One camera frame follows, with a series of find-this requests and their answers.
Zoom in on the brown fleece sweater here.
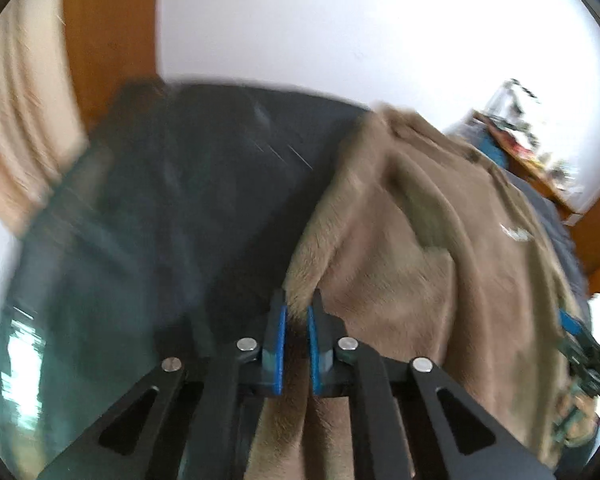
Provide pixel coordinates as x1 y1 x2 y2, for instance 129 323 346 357
246 108 580 479

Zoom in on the beige pleated curtain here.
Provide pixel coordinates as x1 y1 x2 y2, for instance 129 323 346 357
0 0 86 234

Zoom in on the wooden desk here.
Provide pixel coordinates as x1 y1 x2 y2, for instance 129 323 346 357
472 110 577 222

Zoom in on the person's right hand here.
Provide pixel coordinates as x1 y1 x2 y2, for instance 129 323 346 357
552 380 600 454

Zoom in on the blue bin under desk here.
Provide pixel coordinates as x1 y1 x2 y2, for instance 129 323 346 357
477 132 508 169

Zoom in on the brown wooden door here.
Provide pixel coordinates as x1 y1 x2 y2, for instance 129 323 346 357
62 0 157 129

